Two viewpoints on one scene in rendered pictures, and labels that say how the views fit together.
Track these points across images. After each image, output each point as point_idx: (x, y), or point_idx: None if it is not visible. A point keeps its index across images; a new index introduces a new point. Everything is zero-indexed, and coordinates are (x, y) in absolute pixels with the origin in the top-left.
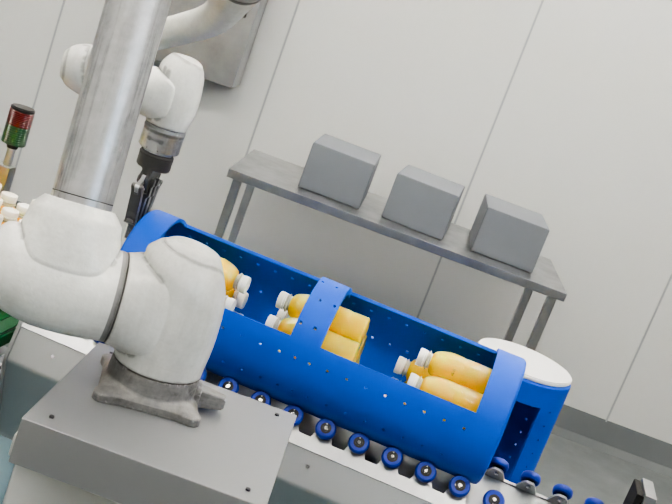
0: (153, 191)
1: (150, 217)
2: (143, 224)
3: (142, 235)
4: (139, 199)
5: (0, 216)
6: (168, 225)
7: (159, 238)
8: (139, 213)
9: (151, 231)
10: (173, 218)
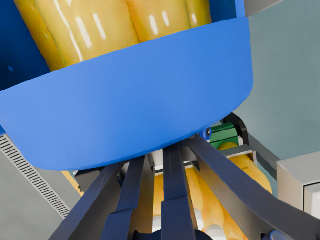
0: (128, 233)
1: (177, 120)
2: (215, 104)
3: (237, 73)
4: (258, 185)
5: (216, 238)
6: (159, 43)
7: (223, 21)
8: (180, 157)
9: (220, 64)
10: (86, 81)
